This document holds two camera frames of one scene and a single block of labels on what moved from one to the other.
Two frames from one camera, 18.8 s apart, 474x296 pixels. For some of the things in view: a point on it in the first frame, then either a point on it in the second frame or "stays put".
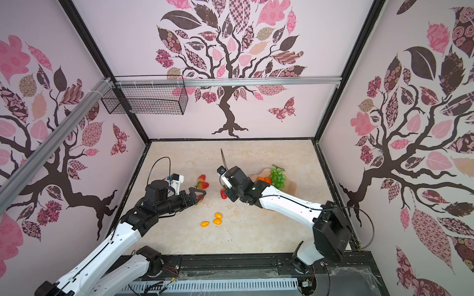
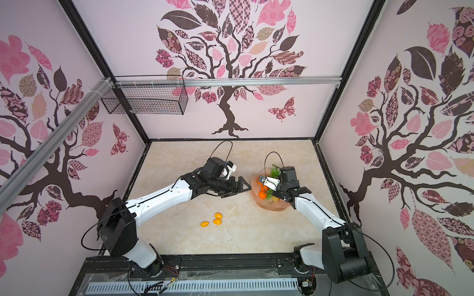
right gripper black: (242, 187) to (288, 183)
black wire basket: (145, 99) stays put
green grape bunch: (278, 177) stays put
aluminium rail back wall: (195, 82) stays put
